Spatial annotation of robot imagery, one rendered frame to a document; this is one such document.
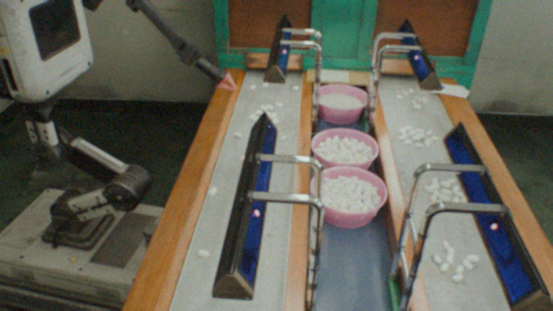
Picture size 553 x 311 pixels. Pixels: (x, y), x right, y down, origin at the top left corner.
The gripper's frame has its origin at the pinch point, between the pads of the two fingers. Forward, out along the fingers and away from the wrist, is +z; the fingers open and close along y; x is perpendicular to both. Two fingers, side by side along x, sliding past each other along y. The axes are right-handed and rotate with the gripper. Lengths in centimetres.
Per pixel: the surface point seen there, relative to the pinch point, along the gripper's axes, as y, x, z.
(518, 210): -58, -57, 89
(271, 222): -70, -4, 27
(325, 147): -22.2, -14.7, 40.6
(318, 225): -106, -37, 19
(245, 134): -16.7, 5.8, 13.9
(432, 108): 18, -47, 79
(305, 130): -14.6, -11.9, 31.9
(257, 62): 42.5, 0.8, 6.1
